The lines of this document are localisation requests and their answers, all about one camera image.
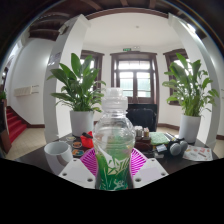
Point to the green cloth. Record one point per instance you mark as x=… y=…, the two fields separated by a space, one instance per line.
x=159 y=138

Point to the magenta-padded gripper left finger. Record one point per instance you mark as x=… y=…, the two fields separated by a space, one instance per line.
x=76 y=173

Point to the printed paper leaflet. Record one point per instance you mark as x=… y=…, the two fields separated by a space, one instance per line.
x=198 y=153

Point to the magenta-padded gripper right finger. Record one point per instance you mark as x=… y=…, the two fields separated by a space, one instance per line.
x=150 y=173

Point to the tea set on dark tray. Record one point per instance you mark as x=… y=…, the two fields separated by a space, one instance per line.
x=141 y=138

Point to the clear green-labelled drink bottle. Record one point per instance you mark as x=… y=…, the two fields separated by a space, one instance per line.
x=114 y=146

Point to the tall-leaf plant in white pot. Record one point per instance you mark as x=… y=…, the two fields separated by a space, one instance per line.
x=190 y=88

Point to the dark-framed window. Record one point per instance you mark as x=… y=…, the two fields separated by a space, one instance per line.
x=170 y=63
x=97 y=63

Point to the red box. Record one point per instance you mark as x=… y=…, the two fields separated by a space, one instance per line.
x=87 y=140

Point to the dark wooden glazed double door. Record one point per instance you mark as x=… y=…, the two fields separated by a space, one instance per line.
x=135 y=78

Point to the green exit sign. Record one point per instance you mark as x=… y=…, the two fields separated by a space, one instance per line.
x=127 y=49

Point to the small round patterned dish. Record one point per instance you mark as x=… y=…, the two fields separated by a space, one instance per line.
x=77 y=144
x=70 y=138

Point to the white mug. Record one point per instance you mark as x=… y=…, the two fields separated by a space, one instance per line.
x=57 y=156

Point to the dark grey rounded device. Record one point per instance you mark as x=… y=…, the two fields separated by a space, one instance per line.
x=175 y=149

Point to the black chair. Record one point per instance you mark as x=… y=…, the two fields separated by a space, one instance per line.
x=143 y=118

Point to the broad-leaf plant in white pot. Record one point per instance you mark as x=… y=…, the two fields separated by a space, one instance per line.
x=80 y=88

